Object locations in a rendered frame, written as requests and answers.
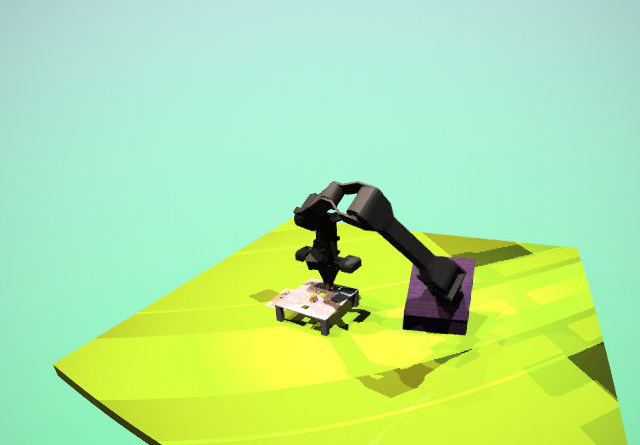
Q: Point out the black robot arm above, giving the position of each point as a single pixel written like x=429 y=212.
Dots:
x=372 y=211

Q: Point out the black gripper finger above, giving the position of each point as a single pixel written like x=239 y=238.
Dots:
x=332 y=275
x=324 y=274

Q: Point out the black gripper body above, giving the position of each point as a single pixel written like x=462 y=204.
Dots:
x=348 y=264

